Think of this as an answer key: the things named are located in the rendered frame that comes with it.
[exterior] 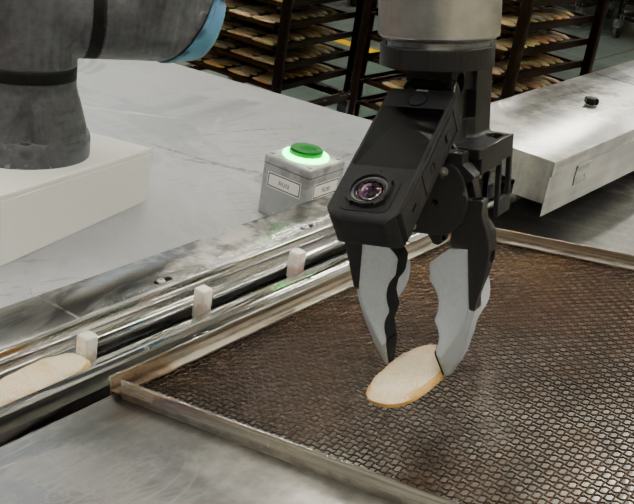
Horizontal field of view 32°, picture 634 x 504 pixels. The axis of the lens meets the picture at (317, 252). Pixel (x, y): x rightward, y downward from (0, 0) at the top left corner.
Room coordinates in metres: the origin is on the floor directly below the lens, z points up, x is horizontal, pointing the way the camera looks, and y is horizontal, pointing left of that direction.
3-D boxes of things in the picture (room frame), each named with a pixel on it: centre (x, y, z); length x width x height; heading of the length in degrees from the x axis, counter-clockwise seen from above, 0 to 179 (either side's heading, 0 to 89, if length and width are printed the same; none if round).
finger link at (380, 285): (0.68, -0.05, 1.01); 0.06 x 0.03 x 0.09; 154
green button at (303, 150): (1.24, 0.03, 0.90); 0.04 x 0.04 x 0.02
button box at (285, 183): (1.24, 0.03, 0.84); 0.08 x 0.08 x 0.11; 56
